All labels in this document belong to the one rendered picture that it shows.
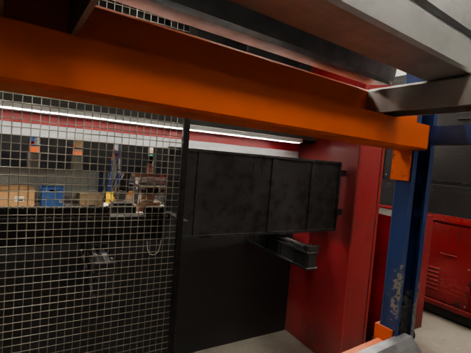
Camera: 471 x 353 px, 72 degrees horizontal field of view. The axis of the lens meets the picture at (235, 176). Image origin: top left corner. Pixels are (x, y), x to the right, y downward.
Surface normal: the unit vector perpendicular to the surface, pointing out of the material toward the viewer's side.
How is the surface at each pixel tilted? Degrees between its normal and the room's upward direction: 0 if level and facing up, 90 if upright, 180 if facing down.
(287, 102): 90
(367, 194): 90
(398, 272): 90
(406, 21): 90
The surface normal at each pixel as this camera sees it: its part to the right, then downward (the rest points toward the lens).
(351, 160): -0.87, -0.04
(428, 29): 0.55, 0.09
